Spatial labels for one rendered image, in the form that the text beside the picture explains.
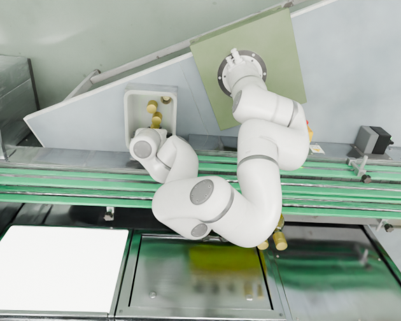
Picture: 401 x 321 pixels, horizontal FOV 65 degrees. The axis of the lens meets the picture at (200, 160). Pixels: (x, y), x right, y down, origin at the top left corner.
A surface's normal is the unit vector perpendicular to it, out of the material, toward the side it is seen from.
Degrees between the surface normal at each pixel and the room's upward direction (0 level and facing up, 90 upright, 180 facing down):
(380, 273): 90
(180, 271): 90
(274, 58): 2
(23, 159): 90
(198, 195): 75
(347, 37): 0
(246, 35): 2
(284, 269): 90
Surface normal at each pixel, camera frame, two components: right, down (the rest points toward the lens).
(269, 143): 0.47, -0.55
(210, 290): 0.07, -0.86
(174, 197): -0.65, -0.48
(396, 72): 0.03, 0.51
